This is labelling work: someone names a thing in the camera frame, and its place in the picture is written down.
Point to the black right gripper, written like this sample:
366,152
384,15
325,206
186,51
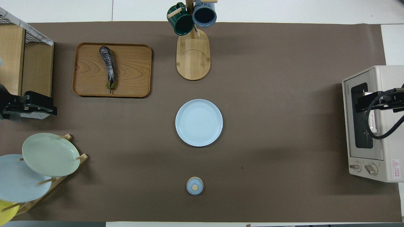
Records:
393,104

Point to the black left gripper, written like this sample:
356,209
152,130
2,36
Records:
14,105

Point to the glass oven door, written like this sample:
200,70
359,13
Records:
349,126

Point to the dark purple eggplant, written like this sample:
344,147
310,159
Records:
109,66

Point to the small light blue plate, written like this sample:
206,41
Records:
199,123

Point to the cream toaster oven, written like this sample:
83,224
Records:
389,75

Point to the grey oven knob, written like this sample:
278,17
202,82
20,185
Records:
371,169
355,166

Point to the pale green plate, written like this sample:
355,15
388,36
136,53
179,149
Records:
50,154

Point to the wooden plate rack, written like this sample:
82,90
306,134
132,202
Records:
82,157

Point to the large light blue plate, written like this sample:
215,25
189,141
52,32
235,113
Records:
19,183

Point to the brown table mat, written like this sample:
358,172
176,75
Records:
284,126

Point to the wooden serving tray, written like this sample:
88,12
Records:
132,71

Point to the yellow plate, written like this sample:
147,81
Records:
6,214

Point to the wooden mug tree stand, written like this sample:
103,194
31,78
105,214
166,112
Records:
192,63

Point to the dark green mug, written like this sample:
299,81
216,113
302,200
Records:
181,23

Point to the blue mug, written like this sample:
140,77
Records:
204,15

